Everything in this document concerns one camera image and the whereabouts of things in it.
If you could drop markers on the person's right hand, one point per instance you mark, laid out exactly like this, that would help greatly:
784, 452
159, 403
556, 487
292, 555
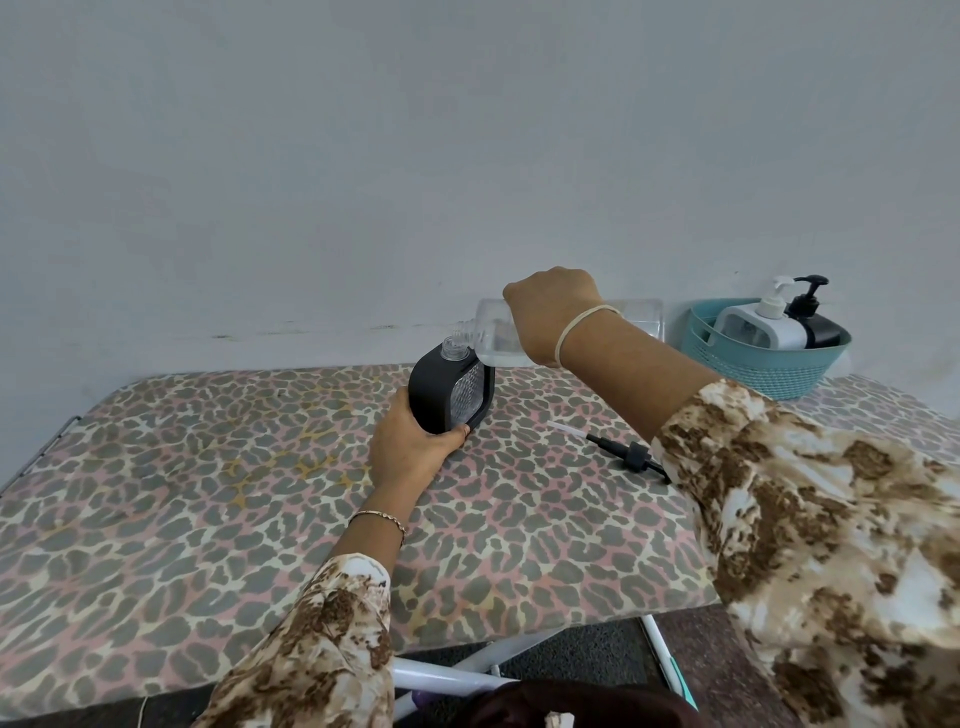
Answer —
551, 300

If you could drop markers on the person's left hand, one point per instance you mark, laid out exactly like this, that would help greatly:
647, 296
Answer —
409, 457

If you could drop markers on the tall clear plastic bottle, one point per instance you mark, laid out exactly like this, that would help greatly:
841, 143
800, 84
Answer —
499, 337

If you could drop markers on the short black pump head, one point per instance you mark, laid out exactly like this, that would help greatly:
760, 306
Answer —
636, 456
806, 300

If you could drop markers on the white soap dispenser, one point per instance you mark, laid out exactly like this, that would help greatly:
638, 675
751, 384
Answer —
742, 330

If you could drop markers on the teal plastic basket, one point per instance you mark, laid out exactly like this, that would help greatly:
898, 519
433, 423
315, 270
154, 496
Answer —
757, 379

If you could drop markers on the black square soap dispenser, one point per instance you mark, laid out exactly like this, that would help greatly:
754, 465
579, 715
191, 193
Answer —
825, 334

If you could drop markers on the person's right forearm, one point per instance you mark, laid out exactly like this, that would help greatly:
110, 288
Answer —
637, 375

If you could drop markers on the person's left forearm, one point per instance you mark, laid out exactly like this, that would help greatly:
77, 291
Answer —
367, 540

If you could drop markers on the person's dark maroon garment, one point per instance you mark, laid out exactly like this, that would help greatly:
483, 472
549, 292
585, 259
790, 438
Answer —
585, 709

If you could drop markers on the white wrist band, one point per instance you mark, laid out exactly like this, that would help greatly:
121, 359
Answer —
577, 322

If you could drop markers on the leopard print ironing board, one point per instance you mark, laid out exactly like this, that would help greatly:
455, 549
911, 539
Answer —
225, 525

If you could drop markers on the white ironing board leg frame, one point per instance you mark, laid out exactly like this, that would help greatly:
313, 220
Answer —
442, 679

